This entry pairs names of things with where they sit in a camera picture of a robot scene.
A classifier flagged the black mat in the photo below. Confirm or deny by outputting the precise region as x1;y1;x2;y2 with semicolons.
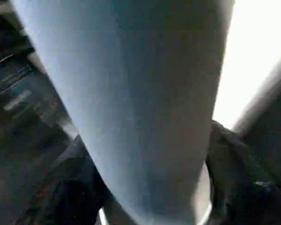
0;0;281;225

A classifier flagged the white plastic table top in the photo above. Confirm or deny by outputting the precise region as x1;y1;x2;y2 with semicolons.
211;0;281;139

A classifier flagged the white plastic table leg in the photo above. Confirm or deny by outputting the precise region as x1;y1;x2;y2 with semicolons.
10;0;237;225

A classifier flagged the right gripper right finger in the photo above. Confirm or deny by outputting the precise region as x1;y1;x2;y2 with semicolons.
207;119;281;225

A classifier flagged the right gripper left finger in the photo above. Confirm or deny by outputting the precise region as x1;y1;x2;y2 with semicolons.
15;134;113;225

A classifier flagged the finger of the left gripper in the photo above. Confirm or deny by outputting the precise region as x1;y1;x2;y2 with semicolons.
0;46;72;133

